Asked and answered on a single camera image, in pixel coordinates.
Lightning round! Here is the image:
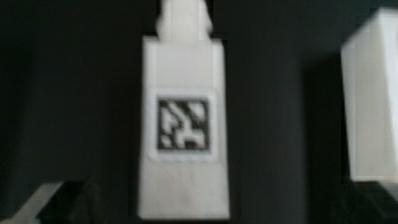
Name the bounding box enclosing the white leg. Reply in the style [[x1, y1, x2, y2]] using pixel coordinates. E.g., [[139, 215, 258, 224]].
[[139, 0, 229, 221]]

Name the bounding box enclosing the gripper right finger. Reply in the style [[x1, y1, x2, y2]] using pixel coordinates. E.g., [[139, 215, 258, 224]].
[[330, 181, 398, 224]]

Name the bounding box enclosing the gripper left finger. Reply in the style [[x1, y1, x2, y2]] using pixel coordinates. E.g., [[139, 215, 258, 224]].
[[11, 179, 110, 224]]

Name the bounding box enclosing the white square tabletop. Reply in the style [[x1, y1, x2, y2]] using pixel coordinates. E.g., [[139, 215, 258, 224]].
[[341, 7, 398, 183]]

